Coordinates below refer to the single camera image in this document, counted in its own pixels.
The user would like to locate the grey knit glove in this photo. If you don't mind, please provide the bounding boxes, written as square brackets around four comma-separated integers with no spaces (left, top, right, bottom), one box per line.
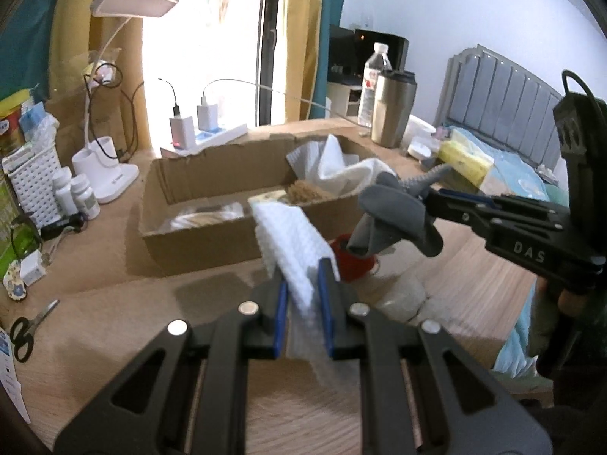
[346,165,452,258]

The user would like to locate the white cloth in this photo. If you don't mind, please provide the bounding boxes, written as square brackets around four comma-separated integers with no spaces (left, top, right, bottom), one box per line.
[286,135,395,197]
[251,201,359,393]

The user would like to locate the red round soft object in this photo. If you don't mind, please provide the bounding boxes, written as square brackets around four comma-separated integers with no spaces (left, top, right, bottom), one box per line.
[330,233,377,282]

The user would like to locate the yellow tissue pack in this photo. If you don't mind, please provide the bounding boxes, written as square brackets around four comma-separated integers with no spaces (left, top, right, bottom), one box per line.
[437,129,494,188]

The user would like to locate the white computer mouse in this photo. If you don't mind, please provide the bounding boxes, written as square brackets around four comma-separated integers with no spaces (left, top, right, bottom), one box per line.
[406,136,441,161]

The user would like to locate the clear plastic bubble wrap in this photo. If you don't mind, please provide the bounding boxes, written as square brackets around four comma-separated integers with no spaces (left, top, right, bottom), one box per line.
[376,275,453,326]

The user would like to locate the steel travel tumbler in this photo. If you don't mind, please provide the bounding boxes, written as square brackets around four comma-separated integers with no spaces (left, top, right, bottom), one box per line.
[370,70,417,149]

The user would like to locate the grey bed headboard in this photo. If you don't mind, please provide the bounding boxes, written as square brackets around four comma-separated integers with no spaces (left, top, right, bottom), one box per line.
[435,44,562,169]

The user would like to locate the white cloth in box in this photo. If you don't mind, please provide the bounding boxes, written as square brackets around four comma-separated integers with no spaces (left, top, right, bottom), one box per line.
[286,135,395,197]

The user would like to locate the brown sponge in box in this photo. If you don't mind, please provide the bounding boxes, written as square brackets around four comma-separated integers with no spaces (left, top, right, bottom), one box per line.
[286,180,334,204]

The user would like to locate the clear plastic water bottle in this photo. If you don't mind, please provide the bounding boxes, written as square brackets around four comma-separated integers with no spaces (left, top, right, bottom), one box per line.
[358,42,392,127]

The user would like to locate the black scissors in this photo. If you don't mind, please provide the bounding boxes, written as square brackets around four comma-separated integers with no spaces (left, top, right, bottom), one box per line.
[9,299,60,364]

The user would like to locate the black monitor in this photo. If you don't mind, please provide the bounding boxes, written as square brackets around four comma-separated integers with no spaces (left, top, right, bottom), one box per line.
[327,25,409,85]

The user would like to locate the brown cardboard box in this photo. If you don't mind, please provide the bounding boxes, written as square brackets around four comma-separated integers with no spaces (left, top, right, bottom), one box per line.
[139,133,380,274]

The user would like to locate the white pill bottle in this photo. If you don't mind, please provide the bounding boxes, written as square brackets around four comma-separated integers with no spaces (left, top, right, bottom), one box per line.
[70,174,101,221]
[52,166,78,217]

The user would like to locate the white power strip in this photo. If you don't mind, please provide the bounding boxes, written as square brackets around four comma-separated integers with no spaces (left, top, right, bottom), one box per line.
[160,124,249,158]

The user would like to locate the white plastic basket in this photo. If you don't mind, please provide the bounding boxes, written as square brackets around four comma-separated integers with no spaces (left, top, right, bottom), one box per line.
[8,145,62,229]

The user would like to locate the yellow curtain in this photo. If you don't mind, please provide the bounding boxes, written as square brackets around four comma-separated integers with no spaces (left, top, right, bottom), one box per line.
[46,0,151,154]

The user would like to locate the white desk lamp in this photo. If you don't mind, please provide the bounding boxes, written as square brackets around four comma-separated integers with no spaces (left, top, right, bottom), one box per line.
[71,0,179,204]

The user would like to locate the white charger with black cable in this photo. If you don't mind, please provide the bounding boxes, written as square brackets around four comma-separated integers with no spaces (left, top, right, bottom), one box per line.
[159,78,195,150]

